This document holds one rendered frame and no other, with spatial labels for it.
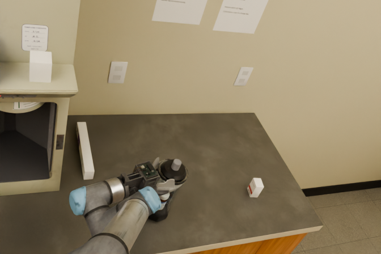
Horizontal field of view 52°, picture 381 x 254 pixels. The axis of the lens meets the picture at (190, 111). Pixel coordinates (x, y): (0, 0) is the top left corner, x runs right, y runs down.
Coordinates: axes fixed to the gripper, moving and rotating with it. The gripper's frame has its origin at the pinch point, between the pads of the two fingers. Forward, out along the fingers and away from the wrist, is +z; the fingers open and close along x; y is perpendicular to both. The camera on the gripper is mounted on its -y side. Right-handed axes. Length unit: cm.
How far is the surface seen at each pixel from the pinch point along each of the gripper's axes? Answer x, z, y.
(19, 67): 22, -44, 36
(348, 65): 24, 129, 12
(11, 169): 31, -44, -13
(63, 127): 21.5, -30.9, 11.4
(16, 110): 26, -43, 17
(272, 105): 33, 94, -17
